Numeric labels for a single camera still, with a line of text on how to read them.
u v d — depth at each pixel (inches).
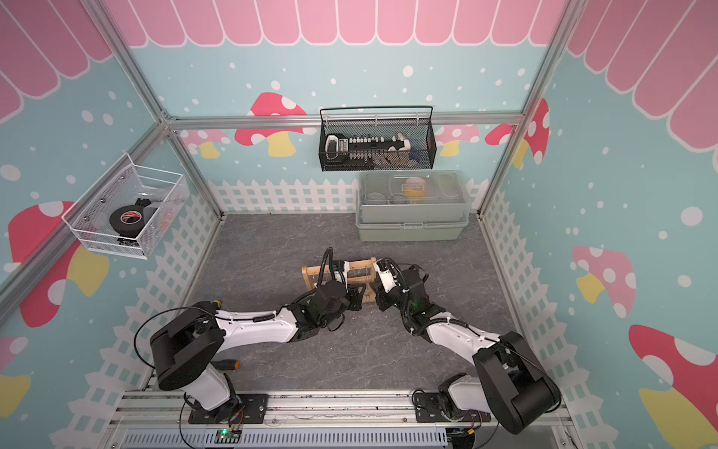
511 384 16.6
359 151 34.5
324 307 25.9
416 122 35.2
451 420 28.4
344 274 29.8
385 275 29.6
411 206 40.3
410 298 26.0
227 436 28.7
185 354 17.6
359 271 32.9
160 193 31.2
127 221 27.6
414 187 41.1
